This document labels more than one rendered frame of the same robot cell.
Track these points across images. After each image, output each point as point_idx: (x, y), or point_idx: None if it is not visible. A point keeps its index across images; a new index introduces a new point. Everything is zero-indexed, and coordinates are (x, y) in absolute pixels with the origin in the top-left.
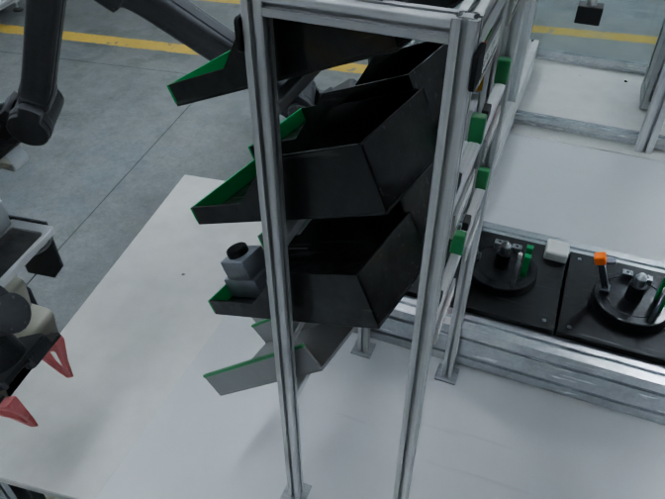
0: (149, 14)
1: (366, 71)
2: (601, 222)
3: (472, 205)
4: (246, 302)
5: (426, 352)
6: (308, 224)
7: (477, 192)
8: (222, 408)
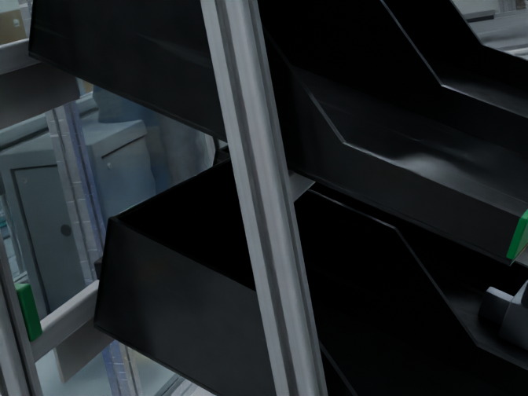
0: None
1: (269, 43)
2: None
3: (73, 302)
4: (525, 265)
5: None
6: (449, 302)
7: (45, 324)
8: None
